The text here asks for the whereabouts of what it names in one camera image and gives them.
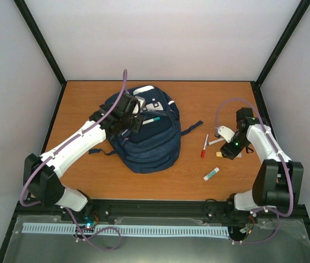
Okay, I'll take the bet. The green capped white marker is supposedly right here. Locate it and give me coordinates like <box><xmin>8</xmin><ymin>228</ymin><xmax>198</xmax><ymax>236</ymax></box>
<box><xmin>142</xmin><ymin>117</ymin><xmax>160</xmax><ymax>125</ymax></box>

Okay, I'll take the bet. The purple capped white marker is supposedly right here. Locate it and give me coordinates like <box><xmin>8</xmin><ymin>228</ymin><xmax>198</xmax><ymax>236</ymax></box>
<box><xmin>208</xmin><ymin>138</ymin><xmax>225</xmax><ymax>145</ymax></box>

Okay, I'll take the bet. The red capped white marker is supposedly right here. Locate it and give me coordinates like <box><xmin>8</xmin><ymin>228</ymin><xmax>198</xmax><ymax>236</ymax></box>
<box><xmin>200</xmin><ymin>133</ymin><xmax>209</xmax><ymax>158</ymax></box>

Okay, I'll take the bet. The navy blue student backpack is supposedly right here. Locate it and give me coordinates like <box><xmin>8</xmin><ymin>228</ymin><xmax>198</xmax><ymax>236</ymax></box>
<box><xmin>102</xmin><ymin>85</ymin><xmax>203</xmax><ymax>174</ymax></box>

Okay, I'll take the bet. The green white glue stick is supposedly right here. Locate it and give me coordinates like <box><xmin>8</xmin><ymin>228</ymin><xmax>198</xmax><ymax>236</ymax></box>
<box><xmin>203</xmin><ymin>167</ymin><xmax>220</xmax><ymax>181</ymax></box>

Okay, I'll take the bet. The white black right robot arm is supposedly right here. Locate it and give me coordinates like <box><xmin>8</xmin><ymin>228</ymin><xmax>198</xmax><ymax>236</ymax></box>
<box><xmin>216</xmin><ymin>107</ymin><xmax>304</xmax><ymax>218</ymax></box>

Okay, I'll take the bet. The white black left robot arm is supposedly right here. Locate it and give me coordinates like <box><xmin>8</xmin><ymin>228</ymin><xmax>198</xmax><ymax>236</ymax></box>
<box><xmin>23</xmin><ymin>93</ymin><xmax>145</xmax><ymax>221</ymax></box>

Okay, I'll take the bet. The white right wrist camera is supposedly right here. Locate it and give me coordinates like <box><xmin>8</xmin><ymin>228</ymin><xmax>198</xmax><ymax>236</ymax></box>
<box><xmin>215</xmin><ymin>125</ymin><xmax>235</xmax><ymax>142</ymax></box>

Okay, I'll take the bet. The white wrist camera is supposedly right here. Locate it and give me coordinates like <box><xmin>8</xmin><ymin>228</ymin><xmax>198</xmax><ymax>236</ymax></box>
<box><xmin>134</xmin><ymin>96</ymin><xmax>146</xmax><ymax>112</ymax></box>
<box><xmin>215</xmin><ymin>125</ymin><xmax>235</xmax><ymax>142</ymax></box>

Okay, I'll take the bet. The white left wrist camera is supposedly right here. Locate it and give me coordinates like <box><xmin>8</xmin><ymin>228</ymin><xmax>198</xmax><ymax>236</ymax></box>
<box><xmin>134</xmin><ymin>96</ymin><xmax>146</xmax><ymax>112</ymax></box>

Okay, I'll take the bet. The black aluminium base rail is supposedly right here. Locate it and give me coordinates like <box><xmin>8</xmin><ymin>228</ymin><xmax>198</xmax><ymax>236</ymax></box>
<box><xmin>14</xmin><ymin>199</ymin><xmax>308</xmax><ymax>226</ymax></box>

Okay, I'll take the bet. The metal front base plate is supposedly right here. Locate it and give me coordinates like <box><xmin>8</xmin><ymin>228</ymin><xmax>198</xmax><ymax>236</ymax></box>
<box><xmin>0</xmin><ymin>215</ymin><xmax>310</xmax><ymax>262</ymax></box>

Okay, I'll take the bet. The light blue slotted cable duct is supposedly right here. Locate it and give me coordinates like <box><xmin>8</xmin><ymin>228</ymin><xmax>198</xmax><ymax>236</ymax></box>
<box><xmin>21</xmin><ymin>222</ymin><xmax>229</xmax><ymax>238</ymax></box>

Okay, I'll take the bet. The black left frame post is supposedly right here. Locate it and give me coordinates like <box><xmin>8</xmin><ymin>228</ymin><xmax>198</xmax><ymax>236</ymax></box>
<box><xmin>14</xmin><ymin>0</ymin><xmax>66</xmax><ymax>85</ymax></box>

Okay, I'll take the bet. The black frame post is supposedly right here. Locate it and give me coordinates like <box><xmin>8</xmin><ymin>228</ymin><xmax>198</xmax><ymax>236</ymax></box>
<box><xmin>14</xmin><ymin>0</ymin><xmax>66</xmax><ymax>85</ymax></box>
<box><xmin>255</xmin><ymin>0</ymin><xmax>310</xmax><ymax>86</ymax></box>

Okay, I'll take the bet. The black right frame post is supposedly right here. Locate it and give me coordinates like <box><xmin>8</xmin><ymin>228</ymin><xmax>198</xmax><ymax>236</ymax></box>
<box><xmin>255</xmin><ymin>0</ymin><xmax>310</xmax><ymax>86</ymax></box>

